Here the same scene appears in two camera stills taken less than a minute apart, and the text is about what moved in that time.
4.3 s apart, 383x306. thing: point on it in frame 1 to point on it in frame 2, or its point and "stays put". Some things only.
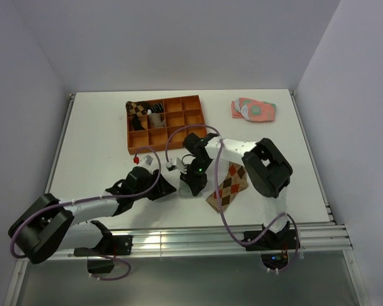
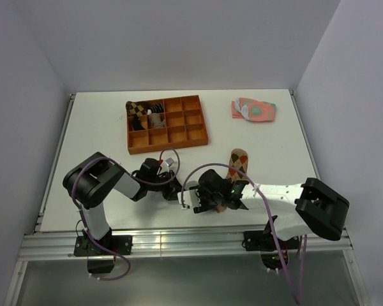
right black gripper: [196, 183] to [203, 207]
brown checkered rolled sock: [139, 108] stays put
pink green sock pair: [253, 109] stays put
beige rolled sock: [156, 120] stays put
